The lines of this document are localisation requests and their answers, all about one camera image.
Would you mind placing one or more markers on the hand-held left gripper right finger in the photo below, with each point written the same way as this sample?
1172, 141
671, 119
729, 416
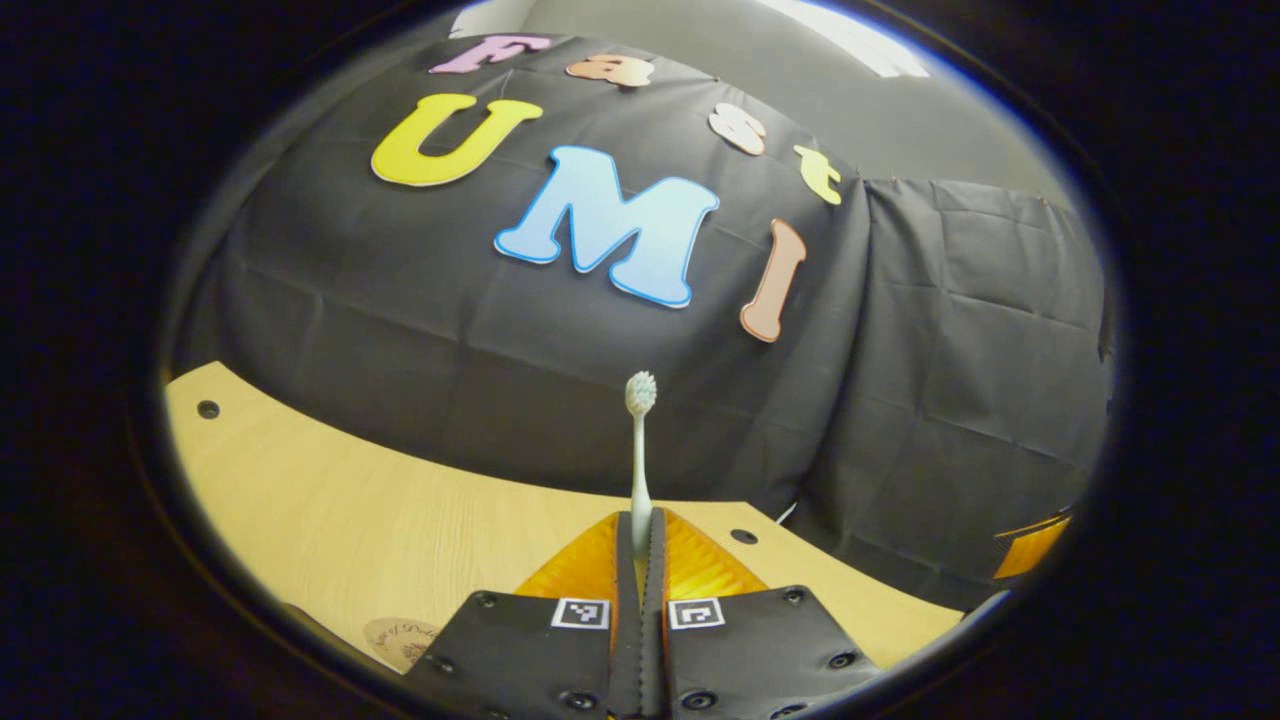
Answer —
770, 650

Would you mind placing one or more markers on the pale toothbrush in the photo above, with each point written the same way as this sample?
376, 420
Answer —
640, 470

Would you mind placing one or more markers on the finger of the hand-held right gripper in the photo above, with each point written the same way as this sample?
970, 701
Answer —
1030, 545

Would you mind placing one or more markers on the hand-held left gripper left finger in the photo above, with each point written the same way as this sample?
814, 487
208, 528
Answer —
520, 655

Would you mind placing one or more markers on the wooden desktop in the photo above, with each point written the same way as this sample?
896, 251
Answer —
330, 520

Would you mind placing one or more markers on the round wooden coaster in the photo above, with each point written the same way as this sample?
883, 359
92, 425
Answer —
400, 640

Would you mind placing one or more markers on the black backdrop cloth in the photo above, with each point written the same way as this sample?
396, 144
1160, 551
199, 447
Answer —
400, 300

